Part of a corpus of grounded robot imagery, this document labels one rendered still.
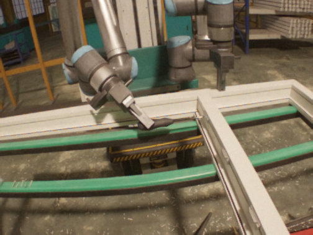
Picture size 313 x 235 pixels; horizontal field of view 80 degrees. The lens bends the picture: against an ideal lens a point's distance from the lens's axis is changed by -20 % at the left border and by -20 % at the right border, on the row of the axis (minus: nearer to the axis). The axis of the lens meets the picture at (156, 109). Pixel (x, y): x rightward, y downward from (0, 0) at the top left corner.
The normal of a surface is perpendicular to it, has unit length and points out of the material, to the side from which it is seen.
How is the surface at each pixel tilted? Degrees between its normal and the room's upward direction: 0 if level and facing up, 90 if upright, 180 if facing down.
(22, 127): 90
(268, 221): 0
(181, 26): 90
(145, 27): 90
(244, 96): 90
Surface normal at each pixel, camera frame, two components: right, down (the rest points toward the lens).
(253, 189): -0.10, -0.86
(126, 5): 0.17, 0.47
